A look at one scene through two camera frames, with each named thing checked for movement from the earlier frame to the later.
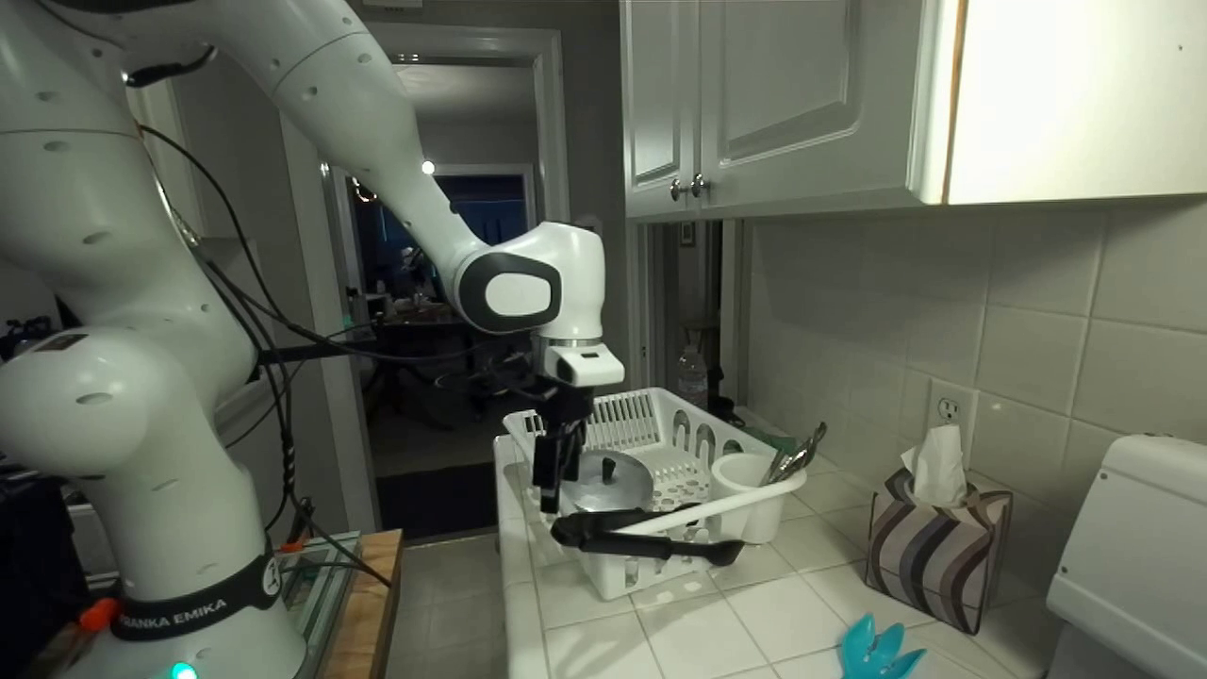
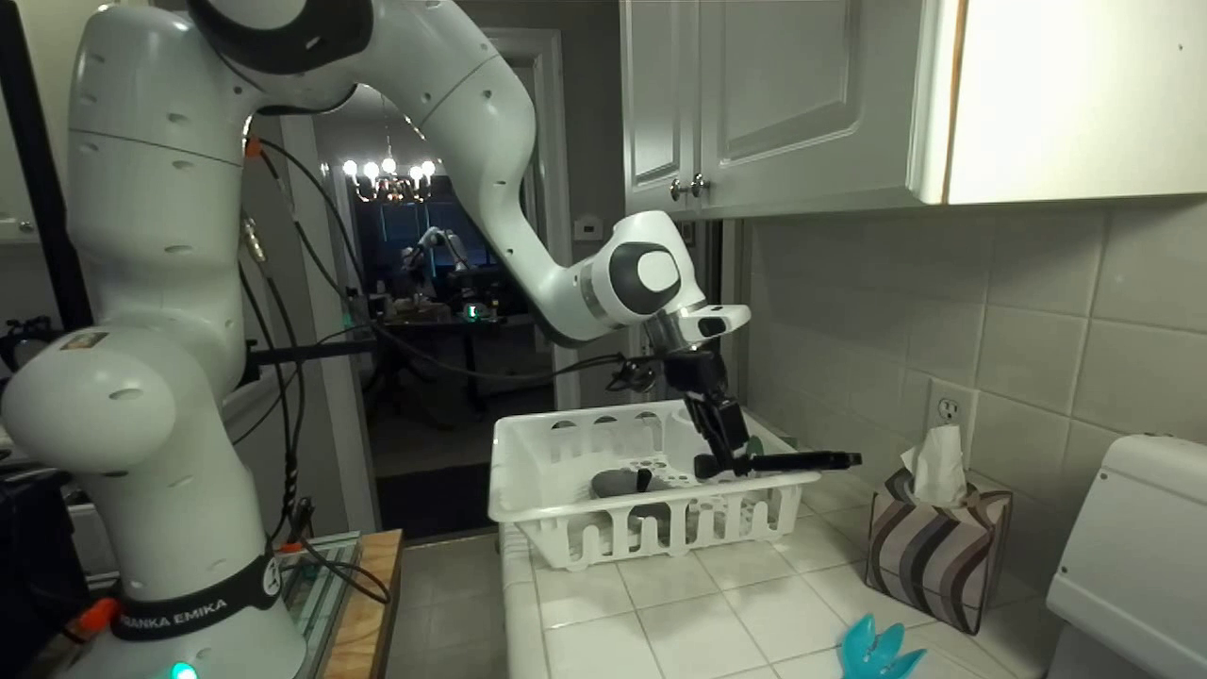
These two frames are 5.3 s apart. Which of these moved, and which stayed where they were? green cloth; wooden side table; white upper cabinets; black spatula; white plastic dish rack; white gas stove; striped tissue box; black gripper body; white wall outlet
Moved: white plastic dish rack; black spatula; black gripper body
Stayed: white gas stove; white wall outlet; striped tissue box; white upper cabinets; wooden side table; green cloth
